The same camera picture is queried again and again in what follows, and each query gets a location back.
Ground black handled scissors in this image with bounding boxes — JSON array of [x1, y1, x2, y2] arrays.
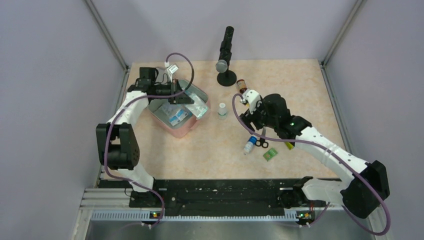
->
[[255, 127, 269, 149]]

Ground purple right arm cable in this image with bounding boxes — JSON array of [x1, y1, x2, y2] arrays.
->
[[231, 93, 392, 237]]

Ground pink medicine kit case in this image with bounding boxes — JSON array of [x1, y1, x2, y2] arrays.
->
[[147, 84, 211, 139]]

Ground brown bottle orange cap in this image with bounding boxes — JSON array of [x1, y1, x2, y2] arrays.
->
[[235, 79, 248, 95]]

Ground blue white dropper bottle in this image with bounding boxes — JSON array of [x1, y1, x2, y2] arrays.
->
[[243, 135, 258, 155]]

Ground colourful toy block stack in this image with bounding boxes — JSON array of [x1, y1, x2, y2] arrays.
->
[[285, 141, 295, 150]]

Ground green gauze packet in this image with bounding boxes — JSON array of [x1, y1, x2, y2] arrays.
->
[[185, 93, 209, 120]]

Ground black microphone on stand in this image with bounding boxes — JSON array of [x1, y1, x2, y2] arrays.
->
[[215, 26, 237, 87]]

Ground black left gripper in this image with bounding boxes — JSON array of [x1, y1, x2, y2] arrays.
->
[[151, 78, 194, 104]]

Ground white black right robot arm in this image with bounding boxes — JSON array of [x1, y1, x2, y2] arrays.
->
[[237, 90, 390, 219]]

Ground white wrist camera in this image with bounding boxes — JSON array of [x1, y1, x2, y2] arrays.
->
[[240, 89, 261, 114], [164, 62, 179, 81]]

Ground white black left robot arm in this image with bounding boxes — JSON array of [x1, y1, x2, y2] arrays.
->
[[95, 64, 194, 207]]

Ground white bottle green label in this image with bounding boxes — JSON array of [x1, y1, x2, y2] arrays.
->
[[217, 102, 228, 120]]

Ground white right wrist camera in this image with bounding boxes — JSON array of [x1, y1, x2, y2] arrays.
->
[[240, 89, 261, 114]]

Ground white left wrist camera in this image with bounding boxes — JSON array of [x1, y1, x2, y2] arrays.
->
[[164, 62, 179, 81]]

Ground small green box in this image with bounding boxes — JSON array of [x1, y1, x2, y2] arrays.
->
[[262, 148, 278, 162]]

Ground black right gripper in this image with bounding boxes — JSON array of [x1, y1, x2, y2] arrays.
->
[[240, 97, 279, 134]]

